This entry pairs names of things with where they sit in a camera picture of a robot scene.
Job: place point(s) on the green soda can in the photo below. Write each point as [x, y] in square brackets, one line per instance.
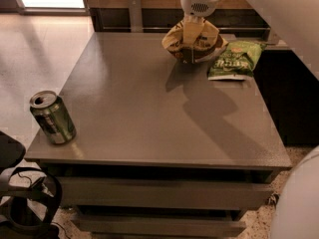
[51, 114]

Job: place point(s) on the black office chair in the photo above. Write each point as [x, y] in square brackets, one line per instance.
[28, 211]

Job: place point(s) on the lower grey drawer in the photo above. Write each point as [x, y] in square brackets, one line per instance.
[147, 226]

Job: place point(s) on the white power strip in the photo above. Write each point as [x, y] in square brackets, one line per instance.
[273, 199]

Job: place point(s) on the grey drawer cabinet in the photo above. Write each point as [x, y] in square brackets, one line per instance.
[142, 115]

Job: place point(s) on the left metal bracket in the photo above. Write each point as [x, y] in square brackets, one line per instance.
[136, 17]

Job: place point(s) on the grey drawer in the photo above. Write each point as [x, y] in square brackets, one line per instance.
[147, 226]
[163, 193]

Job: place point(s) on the green chip bag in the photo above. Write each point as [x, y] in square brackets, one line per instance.
[237, 62]

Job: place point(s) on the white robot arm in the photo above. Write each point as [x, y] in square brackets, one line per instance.
[297, 211]

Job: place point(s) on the brown chip bag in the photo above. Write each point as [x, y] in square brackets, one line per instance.
[209, 44]

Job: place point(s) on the upper grey drawer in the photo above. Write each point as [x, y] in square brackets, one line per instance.
[163, 193]

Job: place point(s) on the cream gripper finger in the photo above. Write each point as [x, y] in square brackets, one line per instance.
[192, 27]

